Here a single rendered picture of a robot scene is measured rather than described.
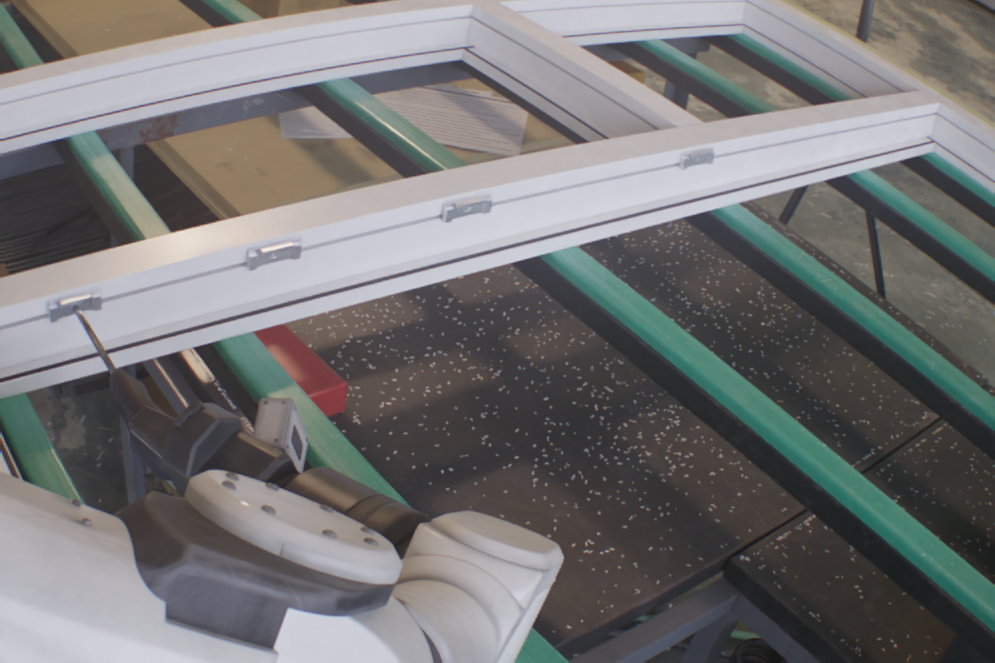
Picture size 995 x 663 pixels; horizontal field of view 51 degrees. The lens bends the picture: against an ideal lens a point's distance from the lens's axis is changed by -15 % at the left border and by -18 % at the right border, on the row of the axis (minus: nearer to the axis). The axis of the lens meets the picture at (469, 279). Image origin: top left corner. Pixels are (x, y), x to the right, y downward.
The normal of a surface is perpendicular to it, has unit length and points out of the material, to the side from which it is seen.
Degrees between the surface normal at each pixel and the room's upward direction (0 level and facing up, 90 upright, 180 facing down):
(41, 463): 0
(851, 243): 0
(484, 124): 0
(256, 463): 19
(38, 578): 33
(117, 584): 29
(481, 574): 13
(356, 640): 66
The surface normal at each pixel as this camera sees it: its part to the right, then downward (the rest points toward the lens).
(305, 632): 0.44, 0.11
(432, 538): -0.19, -0.80
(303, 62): 0.58, 0.50
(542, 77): -0.80, 0.22
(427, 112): 0.14, -0.84
